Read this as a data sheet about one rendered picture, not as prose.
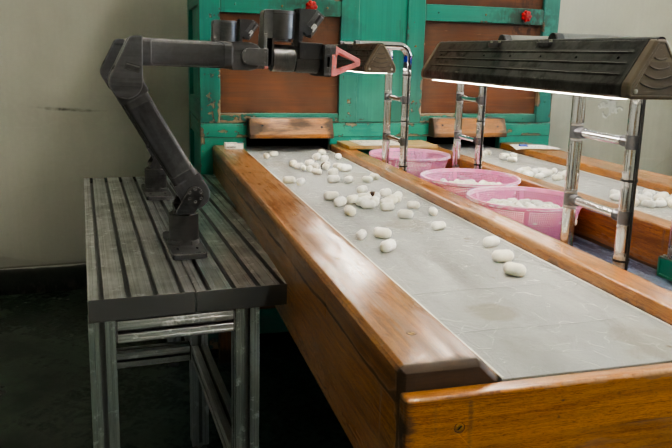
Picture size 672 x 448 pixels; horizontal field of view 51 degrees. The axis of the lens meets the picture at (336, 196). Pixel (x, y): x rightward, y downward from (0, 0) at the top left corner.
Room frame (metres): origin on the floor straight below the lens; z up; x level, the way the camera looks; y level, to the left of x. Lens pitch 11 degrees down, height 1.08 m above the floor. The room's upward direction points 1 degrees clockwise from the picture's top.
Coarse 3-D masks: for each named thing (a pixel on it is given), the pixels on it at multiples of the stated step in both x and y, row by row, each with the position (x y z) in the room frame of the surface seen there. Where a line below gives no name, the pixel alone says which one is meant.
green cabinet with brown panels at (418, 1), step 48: (192, 0) 2.70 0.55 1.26; (240, 0) 2.45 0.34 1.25; (288, 0) 2.50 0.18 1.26; (336, 0) 2.55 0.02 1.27; (384, 0) 2.60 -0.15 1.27; (432, 0) 2.66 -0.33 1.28; (480, 0) 2.71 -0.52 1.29; (528, 0) 2.77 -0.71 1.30; (432, 48) 2.66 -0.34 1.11; (192, 96) 2.76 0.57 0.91; (240, 96) 2.46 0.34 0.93; (288, 96) 2.51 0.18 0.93; (336, 96) 2.56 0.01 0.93; (432, 96) 2.66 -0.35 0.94; (528, 96) 2.78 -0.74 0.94
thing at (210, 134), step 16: (192, 128) 2.78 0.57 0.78; (208, 128) 2.42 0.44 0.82; (224, 128) 2.44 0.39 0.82; (240, 128) 2.45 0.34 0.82; (336, 128) 2.55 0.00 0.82; (352, 128) 2.56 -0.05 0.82; (368, 128) 2.58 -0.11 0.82; (400, 128) 2.62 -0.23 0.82; (416, 128) 2.63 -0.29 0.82; (512, 128) 2.74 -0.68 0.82; (528, 128) 2.76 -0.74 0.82; (544, 128) 2.78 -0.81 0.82; (192, 144) 2.89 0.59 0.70; (208, 144) 2.42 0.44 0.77; (256, 144) 2.62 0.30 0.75; (272, 144) 2.64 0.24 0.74; (288, 144) 2.65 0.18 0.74; (304, 144) 2.67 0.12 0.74; (320, 144) 2.69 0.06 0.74; (448, 144) 2.82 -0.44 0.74; (464, 144) 2.83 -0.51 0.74; (496, 144) 2.75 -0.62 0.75; (544, 144) 2.79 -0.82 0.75; (192, 160) 2.89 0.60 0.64; (208, 160) 2.42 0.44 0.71; (272, 320) 2.51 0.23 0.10; (208, 336) 2.45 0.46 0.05
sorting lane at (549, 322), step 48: (384, 240) 1.29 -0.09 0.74; (432, 240) 1.30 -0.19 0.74; (480, 240) 1.31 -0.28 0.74; (432, 288) 1.02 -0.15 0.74; (480, 288) 1.03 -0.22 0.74; (528, 288) 1.03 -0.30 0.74; (576, 288) 1.04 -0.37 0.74; (480, 336) 0.84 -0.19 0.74; (528, 336) 0.84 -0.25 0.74; (576, 336) 0.85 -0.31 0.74; (624, 336) 0.85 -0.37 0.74
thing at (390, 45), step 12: (396, 48) 2.01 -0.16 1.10; (408, 48) 2.02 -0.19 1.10; (408, 60) 2.02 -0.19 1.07; (408, 72) 2.02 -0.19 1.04; (408, 84) 2.01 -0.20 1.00; (384, 96) 2.17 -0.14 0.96; (396, 96) 2.09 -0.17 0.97; (408, 96) 2.02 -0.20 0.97; (384, 108) 2.17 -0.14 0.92; (408, 108) 2.02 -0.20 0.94; (384, 120) 2.17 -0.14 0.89; (408, 120) 2.02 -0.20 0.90; (384, 132) 2.17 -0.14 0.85; (384, 144) 2.17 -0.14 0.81; (384, 156) 2.16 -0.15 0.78
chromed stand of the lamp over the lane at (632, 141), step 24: (576, 96) 1.24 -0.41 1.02; (576, 120) 1.23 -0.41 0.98; (576, 144) 1.23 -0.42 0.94; (624, 144) 1.11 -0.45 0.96; (576, 168) 1.23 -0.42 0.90; (624, 168) 1.10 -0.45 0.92; (576, 192) 1.23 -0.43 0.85; (624, 192) 1.09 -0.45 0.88; (624, 216) 1.09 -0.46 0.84; (624, 240) 1.09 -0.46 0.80; (624, 264) 1.09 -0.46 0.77
